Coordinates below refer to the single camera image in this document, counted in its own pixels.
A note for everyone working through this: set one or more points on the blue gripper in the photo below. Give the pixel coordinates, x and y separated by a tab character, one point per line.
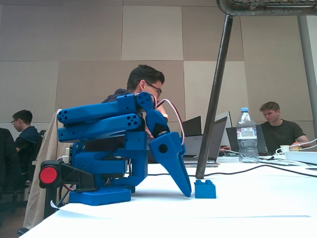
166	151

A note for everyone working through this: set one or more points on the blue toy brick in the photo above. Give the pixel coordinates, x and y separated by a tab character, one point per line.
205	191

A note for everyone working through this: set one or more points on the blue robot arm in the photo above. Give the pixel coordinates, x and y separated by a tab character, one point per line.
104	158

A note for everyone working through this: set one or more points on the bare hand of hoodie man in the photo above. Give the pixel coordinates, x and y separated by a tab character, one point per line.
162	109

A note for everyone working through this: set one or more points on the grey laptop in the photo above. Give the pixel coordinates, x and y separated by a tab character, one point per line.
215	141

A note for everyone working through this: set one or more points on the black laptop screen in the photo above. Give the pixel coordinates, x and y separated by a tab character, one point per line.
192	126

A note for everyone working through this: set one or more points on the silver laptop lid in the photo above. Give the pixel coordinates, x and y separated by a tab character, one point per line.
229	129

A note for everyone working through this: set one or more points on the clear plastic water bottle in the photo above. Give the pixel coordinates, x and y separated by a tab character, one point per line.
247	138

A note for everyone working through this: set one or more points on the dark metal stand leg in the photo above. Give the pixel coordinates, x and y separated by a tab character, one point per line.
215	99

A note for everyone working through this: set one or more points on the dark laptop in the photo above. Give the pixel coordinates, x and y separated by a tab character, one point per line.
261	141

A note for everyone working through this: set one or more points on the man with glasses, navy hoodie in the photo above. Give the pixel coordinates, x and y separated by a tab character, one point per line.
143	77

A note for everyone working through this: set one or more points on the white paper cup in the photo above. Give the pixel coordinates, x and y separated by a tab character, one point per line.
284	148

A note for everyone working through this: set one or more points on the man in dark green t-shirt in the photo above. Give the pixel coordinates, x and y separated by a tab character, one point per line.
282	134

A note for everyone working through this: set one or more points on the black clamp with red knob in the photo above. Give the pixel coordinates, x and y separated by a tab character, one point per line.
62	174

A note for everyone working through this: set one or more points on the white flat box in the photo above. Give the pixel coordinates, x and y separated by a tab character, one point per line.
302	156

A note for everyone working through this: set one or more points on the white paper tag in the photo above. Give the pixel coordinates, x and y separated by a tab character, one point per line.
55	205

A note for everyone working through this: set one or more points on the beige jacket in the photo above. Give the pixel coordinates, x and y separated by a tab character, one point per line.
40	173

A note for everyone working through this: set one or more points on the black office chair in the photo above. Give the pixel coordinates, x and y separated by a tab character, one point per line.
37	153

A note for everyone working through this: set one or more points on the man with glasses, dark vest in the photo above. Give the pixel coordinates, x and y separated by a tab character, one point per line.
26	138

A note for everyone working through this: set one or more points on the grey metal pole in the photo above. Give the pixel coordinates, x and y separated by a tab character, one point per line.
308	74

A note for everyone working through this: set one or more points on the person in black clothing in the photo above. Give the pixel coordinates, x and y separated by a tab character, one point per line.
8	158

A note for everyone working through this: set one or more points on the dark metal stand frame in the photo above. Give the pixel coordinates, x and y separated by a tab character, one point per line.
267	6

